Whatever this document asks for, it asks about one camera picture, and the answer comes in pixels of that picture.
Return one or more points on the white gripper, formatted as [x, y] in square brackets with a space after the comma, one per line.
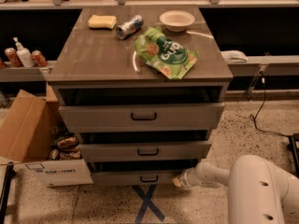
[189, 178]

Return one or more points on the grey drawer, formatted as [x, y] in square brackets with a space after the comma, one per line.
[123, 173]
[162, 151]
[141, 118]

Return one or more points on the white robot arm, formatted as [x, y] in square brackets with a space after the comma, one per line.
[259, 192]

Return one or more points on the grey drawer cabinet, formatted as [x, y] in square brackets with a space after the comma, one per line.
[97, 68]

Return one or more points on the snack bags in box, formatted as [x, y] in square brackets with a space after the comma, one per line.
[64, 148]

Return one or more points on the black stand right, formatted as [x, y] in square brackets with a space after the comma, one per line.
[293, 147]

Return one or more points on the black stand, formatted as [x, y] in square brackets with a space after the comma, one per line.
[9, 173]
[293, 147]

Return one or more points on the green chip bag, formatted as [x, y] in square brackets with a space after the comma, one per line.
[164, 54]

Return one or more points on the folded white cloth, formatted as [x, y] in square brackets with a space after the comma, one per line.
[234, 56]

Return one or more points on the open cardboard box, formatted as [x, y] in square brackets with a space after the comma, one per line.
[26, 137]

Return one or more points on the white paper bowl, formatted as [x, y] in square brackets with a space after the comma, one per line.
[176, 20]

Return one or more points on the silver soda can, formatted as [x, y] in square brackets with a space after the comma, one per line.
[129, 27]

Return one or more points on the black stand left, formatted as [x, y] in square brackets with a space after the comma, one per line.
[9, 173]

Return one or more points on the yellow sponge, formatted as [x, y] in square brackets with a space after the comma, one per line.
[97, 22]

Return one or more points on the red soda can right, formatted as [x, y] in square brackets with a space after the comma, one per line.
[39, 58]

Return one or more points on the red soda can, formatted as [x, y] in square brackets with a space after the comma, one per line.
[39, 58]
[13, 57]

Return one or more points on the white pump bottle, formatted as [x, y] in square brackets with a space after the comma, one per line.
[24, 54]

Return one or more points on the red soda can left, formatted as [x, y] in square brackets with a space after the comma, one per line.
[13, 57]

